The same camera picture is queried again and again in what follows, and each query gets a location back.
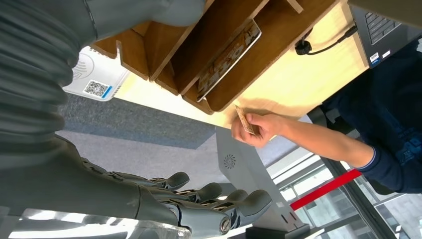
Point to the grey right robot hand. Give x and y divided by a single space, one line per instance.
82 191

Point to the orange patterned key card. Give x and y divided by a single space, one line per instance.
227 59

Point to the white card reader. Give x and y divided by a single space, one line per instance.
99 76

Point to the person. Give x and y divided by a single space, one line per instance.
395 115

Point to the dark grey carpet rug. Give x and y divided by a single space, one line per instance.
132 125

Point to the wooden compartment organizer box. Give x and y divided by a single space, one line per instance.
283 39

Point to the grey laptop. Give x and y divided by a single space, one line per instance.
382 29

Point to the black metal frame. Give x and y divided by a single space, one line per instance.
361 201

